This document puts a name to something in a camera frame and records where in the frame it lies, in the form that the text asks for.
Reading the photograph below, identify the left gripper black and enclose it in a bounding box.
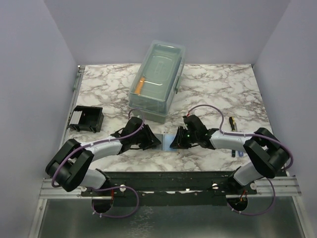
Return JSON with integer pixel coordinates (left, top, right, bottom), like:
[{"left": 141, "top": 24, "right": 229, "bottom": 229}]
[{"left": 131, "top": 125, "right": 161, "bottom": 150}]

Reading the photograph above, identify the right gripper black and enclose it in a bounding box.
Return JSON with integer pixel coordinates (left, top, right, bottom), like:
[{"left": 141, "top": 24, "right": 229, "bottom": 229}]
[{"left": 170, "top": 126, "right": 199, "bottom": 149}]

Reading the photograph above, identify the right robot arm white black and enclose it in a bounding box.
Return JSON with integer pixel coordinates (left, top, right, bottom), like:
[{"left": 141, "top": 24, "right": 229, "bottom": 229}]
[{"left": 170, "top": 115, "right": 291, "bottom": 194}]

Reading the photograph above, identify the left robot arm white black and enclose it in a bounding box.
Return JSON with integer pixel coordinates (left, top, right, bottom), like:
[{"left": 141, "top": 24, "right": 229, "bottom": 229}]
[{"left": 45, "top": 117, "right": 161, "bottom": 196}]

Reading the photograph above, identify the black card box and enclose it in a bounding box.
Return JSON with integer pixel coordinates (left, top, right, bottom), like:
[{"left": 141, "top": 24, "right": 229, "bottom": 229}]
[{"left": 68, "top": 106, "right": 104, "bottom": 133}]

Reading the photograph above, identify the translucent green plastic toolbox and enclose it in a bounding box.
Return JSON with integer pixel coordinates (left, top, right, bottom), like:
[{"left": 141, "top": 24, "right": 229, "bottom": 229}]
[{"left": 128, "top": 41, "right": 186, "bottom": 123}]

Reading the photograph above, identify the orange tool inside toolbox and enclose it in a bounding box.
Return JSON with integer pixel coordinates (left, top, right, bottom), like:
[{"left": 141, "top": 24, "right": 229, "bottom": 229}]
[{"left": 134, "top": 77, "right": 146, "bottom": 95}]

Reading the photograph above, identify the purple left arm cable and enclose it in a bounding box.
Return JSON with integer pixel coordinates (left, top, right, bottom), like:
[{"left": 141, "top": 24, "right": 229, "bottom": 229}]
[{"left": 51, "top": 108, "right": 146, "bottom": 219}]

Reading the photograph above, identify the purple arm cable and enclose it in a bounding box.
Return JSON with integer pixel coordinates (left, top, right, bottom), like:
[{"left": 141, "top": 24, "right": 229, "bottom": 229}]
[
  {"left": 51, "top": 108, "right": 146, "bottom": 219},
  {"left": 184, "top": 104, "right": 294, "bottom": 216}
]

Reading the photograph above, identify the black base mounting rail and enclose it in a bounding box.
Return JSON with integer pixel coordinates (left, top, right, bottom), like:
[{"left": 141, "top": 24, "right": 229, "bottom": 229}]
[{"left": 81, "top": 171, "right": 257, "bottom": 206}]

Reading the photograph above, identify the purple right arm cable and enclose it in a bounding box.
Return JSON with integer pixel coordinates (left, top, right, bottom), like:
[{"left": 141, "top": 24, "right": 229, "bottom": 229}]
[{"left": 184, "top": 104, "right": 294, "bottom": 216}]

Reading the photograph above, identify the aluminium extrusion rail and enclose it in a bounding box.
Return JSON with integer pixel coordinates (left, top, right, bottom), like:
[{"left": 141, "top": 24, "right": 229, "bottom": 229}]
[{"left": 39, "top": 179, "right": 92, "bottom": 199}]

